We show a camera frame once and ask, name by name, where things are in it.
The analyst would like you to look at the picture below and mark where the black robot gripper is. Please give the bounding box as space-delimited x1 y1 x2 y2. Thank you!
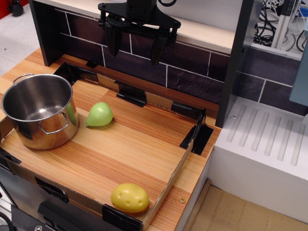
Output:
98 0 181 65

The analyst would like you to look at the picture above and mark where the stainless steel pot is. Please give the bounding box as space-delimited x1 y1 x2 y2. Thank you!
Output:
1 74 79 150

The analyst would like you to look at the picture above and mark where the cardboard fence with black tape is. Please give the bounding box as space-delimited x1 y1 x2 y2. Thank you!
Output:
0 76 217 231

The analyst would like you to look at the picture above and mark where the green toy pear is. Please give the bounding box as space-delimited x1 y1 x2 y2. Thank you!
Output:
86 102 113 127

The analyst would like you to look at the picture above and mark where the black caster wheel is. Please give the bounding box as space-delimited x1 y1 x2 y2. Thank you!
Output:
8 0 24 17

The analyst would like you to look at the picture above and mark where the yellow toy potato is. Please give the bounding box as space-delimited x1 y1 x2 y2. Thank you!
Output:
111 183 149 213

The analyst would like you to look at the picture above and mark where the white ribbed drainboard counter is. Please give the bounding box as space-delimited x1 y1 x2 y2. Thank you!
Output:
209 98 308 222

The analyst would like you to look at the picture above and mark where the grey-blue box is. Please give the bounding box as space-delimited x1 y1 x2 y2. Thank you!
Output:
289 55 308 106

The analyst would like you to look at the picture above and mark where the dark shelf frame with tiles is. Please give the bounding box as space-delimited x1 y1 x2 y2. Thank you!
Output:
29 0 308 127

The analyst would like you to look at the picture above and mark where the bundle of black cables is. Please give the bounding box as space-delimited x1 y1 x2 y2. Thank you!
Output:
253 0 308 51

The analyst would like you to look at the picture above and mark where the aluminium profile post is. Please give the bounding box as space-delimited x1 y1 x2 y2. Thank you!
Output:
271 0 301 50

